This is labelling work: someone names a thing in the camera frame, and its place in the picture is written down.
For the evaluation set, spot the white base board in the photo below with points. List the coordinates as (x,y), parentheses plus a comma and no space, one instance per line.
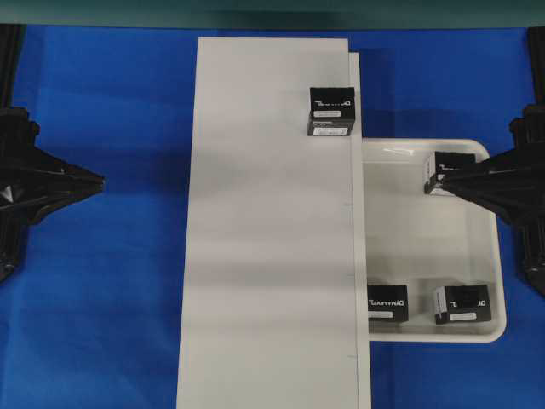
(274,297)

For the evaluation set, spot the black box on base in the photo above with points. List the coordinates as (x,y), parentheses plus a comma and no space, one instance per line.
(332,111)

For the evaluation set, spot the black box tray bottom right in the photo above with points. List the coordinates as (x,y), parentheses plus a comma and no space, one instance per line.
(462,304)

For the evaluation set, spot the blue table cloth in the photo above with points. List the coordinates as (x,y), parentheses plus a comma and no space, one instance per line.
(92,317)

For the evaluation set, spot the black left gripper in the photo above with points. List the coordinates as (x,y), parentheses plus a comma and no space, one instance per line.
(21,204)

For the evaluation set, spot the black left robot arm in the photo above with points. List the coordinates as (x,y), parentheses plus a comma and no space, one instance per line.
(13,247)

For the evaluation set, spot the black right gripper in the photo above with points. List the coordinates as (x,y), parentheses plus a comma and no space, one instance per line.
(527,158)

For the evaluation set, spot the black box tray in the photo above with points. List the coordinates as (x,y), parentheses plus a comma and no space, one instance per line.
(388,303)
(462,304)

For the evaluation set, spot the black box tray bottom left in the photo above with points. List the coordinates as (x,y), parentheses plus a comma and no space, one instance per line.
(388,303)

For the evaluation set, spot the black box with white side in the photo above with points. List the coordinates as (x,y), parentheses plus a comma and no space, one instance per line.
(440,164)

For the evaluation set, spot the white plastic tray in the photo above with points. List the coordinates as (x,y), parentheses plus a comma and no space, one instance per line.
(427,241)

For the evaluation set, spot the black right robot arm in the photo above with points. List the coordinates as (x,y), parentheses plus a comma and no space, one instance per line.
(511,184)

